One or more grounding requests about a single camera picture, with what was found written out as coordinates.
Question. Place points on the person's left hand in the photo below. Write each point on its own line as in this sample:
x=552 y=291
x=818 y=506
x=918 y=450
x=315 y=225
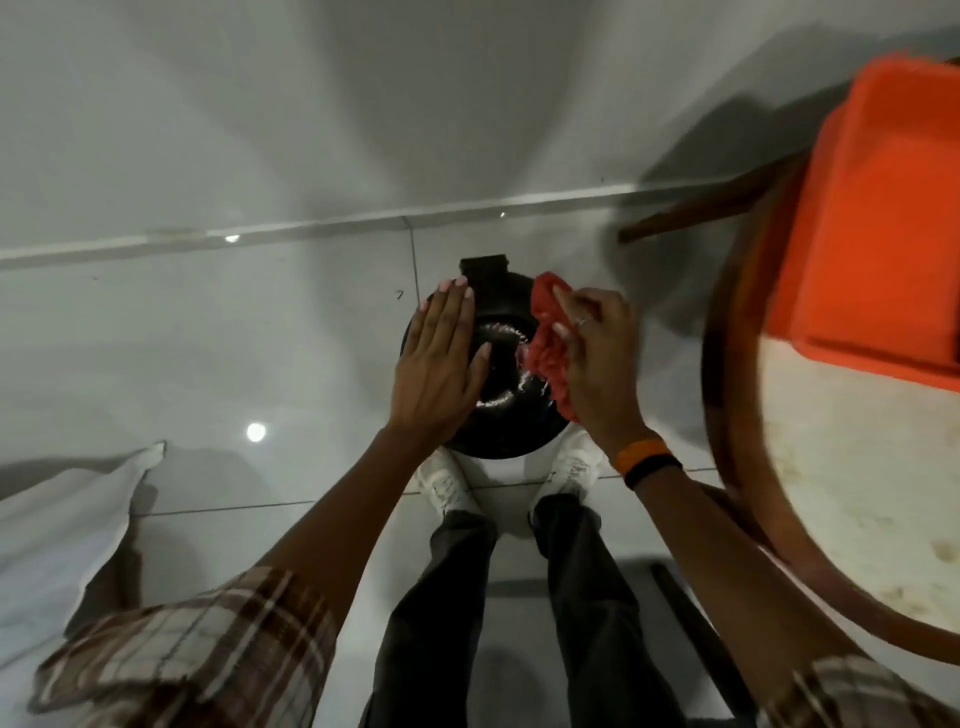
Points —
x=431 y=375

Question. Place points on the person's right hand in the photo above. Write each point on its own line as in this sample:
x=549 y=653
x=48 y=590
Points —
x=604 y=375

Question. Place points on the person's left thumb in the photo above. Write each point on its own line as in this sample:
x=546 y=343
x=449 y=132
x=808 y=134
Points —
x=478 y=373

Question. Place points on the person's left little finger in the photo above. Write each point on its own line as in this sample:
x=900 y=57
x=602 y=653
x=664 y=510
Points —
x=418 y=326

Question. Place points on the person's left middle finger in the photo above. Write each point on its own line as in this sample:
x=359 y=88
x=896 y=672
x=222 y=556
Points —
x=454 y=311

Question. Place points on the person's right fingers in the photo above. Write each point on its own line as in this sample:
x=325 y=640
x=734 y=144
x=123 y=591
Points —
x=589 y=311

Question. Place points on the black round pan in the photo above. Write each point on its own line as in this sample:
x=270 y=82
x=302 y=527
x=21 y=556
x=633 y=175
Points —
x=506 y=420

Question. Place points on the red cloth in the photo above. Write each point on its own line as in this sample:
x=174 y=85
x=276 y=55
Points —
x=546 y=356

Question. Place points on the person's right forearm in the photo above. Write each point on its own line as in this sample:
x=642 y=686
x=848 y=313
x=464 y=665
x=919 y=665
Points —
x=720 y=577

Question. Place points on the person's left forearm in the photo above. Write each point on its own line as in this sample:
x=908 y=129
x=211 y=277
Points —
x=352 y=525

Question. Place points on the white left shoe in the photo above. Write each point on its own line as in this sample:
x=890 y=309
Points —
x=446 y=484

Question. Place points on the white shoe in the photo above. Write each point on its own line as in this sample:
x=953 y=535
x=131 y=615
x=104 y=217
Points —
x=574 y=472
x=446 y=484

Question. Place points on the white right shoe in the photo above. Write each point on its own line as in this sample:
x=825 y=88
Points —
x=574 y=472

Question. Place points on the orange wristband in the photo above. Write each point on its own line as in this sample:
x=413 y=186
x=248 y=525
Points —
x=641 y=452

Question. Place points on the black wristband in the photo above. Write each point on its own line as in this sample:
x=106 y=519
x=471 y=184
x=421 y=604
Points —
x=654 y=469

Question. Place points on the dark grey trousers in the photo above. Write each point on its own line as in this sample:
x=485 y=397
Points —
x=592 y=622

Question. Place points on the orange plastic tub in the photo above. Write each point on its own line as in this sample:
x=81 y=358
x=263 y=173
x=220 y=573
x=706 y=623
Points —
x=870 y=225

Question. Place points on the round wooden table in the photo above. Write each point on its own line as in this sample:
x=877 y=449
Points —
x=862 y=487

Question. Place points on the brown plaid shirt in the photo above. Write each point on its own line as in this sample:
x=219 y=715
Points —
x=202 y=652

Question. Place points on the white cloth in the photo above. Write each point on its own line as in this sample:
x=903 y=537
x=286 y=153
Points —
x=52 y=540

